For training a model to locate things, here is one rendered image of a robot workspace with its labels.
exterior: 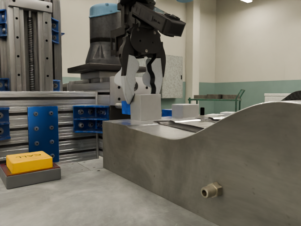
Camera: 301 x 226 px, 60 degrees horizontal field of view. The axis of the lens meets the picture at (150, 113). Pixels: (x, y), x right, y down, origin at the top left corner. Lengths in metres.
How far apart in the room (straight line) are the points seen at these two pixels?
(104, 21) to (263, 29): 7.84
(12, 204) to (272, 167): 0.31
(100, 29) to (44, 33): 0.19
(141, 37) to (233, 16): 8.83
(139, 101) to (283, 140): 0.30
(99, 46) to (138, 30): 0.47
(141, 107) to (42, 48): 0.59
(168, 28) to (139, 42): 0.08
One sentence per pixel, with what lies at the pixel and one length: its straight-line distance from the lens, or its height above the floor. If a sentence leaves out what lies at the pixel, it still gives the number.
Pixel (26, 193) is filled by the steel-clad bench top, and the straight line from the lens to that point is 0.42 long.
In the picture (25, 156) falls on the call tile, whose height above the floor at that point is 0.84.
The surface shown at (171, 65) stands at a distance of 7.46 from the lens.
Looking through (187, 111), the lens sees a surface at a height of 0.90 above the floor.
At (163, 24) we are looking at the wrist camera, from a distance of 0.46.
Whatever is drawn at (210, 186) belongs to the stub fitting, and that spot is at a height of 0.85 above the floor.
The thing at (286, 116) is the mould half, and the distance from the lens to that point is 0.24.
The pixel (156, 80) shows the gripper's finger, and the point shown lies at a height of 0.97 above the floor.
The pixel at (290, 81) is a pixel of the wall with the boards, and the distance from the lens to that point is 8.11.
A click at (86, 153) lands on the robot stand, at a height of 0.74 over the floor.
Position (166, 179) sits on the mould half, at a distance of 0.36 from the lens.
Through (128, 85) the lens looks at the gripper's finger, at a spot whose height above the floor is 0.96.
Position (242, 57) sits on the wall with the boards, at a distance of 8.86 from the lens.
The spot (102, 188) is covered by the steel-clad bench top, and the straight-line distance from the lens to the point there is 0.41.
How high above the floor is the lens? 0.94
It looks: 4 degrees down
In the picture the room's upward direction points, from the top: straight up
